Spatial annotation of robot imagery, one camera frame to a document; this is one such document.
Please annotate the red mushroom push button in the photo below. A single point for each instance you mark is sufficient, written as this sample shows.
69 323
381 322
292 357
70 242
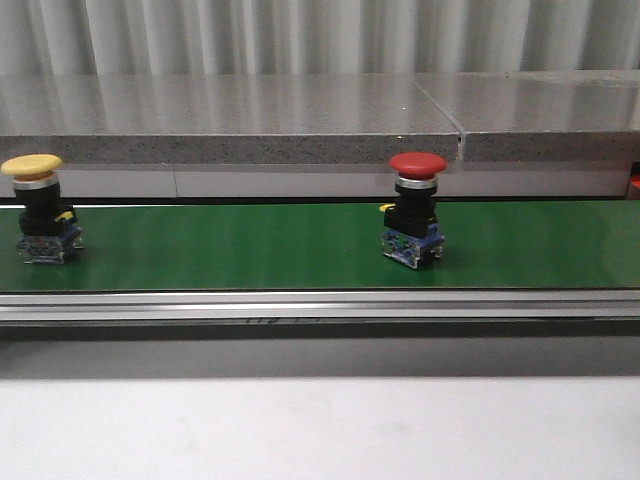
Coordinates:
412 234

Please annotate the green conveyor belt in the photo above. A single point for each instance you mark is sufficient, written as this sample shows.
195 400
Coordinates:
528 244

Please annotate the white panel under slab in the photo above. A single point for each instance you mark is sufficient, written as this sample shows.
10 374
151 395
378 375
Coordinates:
163 184

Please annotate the grey stone slab right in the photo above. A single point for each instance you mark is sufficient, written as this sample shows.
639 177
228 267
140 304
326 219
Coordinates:
571 116

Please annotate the grey stone slab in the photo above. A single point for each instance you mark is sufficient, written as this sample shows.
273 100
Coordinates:
571 116
221 119

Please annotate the yellow mushroom push button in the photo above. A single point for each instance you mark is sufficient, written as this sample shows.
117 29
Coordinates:
50 230

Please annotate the grey stone slab left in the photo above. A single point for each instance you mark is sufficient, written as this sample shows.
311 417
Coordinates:
221 119

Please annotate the white pleated curtain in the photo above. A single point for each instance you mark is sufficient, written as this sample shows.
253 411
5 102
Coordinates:
302 37

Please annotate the aluminium conveyor side rail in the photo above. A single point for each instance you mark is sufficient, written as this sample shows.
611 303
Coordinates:
314 307

